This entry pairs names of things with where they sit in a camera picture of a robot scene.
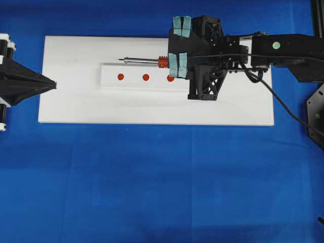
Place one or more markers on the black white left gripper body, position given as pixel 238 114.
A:
pixel 7 49

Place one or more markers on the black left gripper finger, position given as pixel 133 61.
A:
pixel 13 69
pixel 15 96

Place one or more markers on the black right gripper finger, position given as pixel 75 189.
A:
pixel 179 66
pixel 182 39

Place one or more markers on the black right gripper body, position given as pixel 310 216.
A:
pixel 212 57

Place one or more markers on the red handled soldering iron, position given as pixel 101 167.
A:
pixel 144 60

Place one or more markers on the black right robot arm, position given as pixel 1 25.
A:
pixel 301 54

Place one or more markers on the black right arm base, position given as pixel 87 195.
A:
pixel 315 115

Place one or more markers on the small white raised plate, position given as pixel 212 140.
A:
pixel 124 77

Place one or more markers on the large white base board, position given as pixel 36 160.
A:
pixel 74 63

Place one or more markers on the blue table cloth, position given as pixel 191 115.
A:
pixel 142 183

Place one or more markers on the black object at edge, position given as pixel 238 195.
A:
pixel 320 220

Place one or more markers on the black aluminium frame post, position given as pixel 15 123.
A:
pixel 317 7

